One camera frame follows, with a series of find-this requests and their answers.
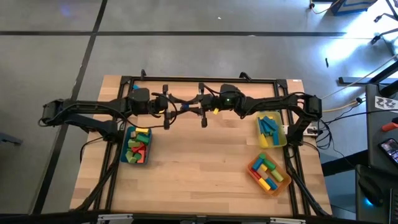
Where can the black stand base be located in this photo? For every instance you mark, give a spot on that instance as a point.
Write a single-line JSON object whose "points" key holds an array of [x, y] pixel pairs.
{"points": [[354, 81]]}

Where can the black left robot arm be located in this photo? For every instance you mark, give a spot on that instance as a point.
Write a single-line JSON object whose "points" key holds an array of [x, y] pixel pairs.
{"points": [[77, 110]]}

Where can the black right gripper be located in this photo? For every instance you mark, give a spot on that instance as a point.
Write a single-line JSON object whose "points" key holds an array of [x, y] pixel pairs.
{"points": [[210, 102]]}

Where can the natural wooden block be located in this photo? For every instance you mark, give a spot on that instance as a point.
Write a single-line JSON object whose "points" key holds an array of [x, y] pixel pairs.
{"points": [[263, 175], [133, 134]]}

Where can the blue plastic bin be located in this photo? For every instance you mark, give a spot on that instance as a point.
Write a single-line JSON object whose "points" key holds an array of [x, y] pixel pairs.
{"points": [[122, 146]]}

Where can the light green wooden cylinder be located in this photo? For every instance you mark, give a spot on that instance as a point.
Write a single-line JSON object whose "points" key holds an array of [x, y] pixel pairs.
{"points": [[277, 175]]}

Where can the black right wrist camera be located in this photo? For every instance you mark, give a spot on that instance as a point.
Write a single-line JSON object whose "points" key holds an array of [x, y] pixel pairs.
{"points": [[229, 95]]}

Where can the yellow plastic bin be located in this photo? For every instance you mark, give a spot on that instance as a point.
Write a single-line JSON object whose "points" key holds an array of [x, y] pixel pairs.
{"points": [[281, 141]]}

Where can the black side desk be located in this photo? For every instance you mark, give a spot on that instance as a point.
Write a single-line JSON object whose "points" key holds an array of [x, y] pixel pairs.
{"points": [[374, 140]]}

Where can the light green wooden block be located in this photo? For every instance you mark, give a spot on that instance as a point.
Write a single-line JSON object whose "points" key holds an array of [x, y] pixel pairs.
{"points": [[130, 157], [133, 143]]}

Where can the white printed sticker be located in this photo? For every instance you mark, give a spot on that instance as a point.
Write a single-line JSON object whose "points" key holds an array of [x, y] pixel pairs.
{"points": [[385, 102]]}

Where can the black frame clamp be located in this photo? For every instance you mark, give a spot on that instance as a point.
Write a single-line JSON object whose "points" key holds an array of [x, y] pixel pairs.
{"points": [[245, 75], [143, 73]]}

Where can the black computer mouse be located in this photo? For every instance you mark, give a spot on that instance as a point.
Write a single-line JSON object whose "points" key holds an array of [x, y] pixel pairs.
{"points": [[370, 189]]}

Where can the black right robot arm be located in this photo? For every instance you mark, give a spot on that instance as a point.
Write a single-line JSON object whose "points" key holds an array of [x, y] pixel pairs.
{"points": [[280, 104]]}

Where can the blue wooden cylinder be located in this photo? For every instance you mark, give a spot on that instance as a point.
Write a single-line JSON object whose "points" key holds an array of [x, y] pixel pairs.
{"points": [[271, 183]]}

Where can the silver metal bracket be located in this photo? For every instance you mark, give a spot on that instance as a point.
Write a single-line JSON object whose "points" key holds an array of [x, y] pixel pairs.
{"points": [[287, 221], [115, 216]]}

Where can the dark grey floor object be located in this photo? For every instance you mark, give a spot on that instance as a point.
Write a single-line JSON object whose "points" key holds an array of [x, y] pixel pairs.
{"points": [[9, 138]]}

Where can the smartphone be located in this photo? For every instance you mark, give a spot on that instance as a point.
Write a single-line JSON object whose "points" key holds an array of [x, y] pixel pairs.
{"points": [[388, 149]]}

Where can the yellow wooden cylinder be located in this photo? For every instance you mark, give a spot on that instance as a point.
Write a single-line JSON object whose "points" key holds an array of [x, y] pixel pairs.
{"points": [[264, 185], [263, 168]]}

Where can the long green wooden block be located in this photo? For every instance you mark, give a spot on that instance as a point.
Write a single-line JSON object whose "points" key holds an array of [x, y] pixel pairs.
{"points": [[270, 133]]}

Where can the red wooden arch block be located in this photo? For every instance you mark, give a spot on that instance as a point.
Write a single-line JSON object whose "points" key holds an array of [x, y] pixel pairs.
{"points": [[142, 155]]}

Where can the orange plastic bin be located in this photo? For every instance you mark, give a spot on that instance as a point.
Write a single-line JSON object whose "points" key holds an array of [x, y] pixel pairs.
{"points": [[284, 183]]}

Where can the green wooden arch block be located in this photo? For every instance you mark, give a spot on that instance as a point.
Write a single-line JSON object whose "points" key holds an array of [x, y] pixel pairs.
{"points": [[262, 156]]}

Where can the small black floor object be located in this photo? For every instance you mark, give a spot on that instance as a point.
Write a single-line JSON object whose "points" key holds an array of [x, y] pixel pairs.
{"points": [[326, 62]]}

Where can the black aluminium table frame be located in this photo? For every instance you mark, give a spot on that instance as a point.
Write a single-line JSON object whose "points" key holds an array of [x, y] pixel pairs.
{"points": [[186, 78]]}

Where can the blue box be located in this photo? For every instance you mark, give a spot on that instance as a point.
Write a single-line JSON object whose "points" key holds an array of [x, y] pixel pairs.
{"points": [[351, 4]]}

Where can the small yellow wooden block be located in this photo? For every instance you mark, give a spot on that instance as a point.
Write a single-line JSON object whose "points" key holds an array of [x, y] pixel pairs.
{"points": [[263, 140]]}

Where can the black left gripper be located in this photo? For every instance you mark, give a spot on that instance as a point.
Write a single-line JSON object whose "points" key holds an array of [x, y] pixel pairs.
{"points": [[160, 104]]}

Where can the black chair base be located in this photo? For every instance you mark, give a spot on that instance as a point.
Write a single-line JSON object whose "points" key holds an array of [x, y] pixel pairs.
{"points": [[375, 39]]}

